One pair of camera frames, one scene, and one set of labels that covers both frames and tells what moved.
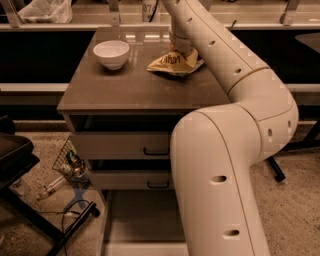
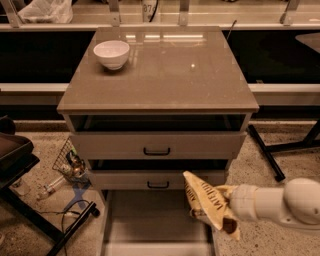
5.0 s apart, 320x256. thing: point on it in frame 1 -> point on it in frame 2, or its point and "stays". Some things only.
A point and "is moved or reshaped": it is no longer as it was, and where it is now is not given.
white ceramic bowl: (112, 53) stays
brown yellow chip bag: (177, 62) is moved or reshaped
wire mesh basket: (70, 163) stays
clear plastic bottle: (54, 185) stays
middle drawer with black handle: (131, 179) stays
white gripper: (181, 44) -> (242, 200)
